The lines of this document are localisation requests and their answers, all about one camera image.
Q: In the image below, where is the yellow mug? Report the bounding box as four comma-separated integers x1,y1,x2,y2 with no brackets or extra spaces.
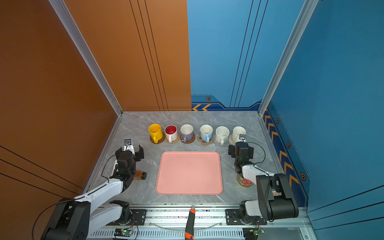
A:
149,124,163,142

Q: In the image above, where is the white mug blue handle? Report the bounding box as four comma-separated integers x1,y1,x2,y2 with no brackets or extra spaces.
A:
200,125,213,142

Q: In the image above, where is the cork paw print coaster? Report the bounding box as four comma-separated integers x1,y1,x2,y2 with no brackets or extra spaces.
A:
198,133,214,146

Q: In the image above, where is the woven rattan round coaster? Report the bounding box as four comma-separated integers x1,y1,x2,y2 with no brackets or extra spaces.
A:
165,135,181,144

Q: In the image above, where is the glossy brown round coaster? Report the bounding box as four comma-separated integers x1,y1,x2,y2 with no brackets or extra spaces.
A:
182,134,196,144

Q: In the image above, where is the red interior mug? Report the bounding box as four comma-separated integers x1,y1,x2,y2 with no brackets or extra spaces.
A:
165,125,179,142

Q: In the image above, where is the white mug purple handle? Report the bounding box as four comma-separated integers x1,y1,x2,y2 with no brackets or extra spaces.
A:
180,124,194,142

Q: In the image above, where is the multicolour woven round coaster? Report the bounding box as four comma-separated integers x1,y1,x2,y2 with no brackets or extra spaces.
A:
229,134,240,146

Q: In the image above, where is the dark brown round coaster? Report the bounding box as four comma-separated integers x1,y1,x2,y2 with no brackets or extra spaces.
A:
150,135,166,144

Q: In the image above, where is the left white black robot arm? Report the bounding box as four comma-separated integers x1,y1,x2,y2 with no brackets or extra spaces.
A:
41,144,145,240

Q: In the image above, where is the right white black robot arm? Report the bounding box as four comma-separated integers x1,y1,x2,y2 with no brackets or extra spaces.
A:
228,142,299,225

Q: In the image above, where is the amber spice bottle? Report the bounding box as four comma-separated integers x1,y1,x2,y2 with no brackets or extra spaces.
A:
134,171,147,180

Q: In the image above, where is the red round tin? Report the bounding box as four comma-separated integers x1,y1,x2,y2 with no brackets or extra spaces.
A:
237,175,254,188

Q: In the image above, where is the pink plastic tray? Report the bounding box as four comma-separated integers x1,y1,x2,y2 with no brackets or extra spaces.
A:
156,152,223,195

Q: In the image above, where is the left green circuit board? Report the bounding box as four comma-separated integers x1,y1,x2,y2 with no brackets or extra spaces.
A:
114,228,134,239

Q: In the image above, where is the green circuit board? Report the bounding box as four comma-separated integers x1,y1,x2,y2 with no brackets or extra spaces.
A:
114,228,134,239
243,228,265,240

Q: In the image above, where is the right green circuit board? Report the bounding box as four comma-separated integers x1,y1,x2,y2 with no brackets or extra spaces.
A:
243,228,265,240

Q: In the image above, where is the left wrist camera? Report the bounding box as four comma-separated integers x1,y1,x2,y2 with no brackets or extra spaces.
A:
123,139,135,154

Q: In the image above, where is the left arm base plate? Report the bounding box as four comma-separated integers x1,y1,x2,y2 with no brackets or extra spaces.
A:
107,209,147,227

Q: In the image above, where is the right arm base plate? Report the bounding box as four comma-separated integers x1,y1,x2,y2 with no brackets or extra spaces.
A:
225,209,267,226

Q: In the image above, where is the aluminium front rail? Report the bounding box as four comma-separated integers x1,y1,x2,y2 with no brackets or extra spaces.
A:
86,205,317,240

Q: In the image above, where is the orange black handled tool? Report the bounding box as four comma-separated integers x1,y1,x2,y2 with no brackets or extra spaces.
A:
185,206,196,240

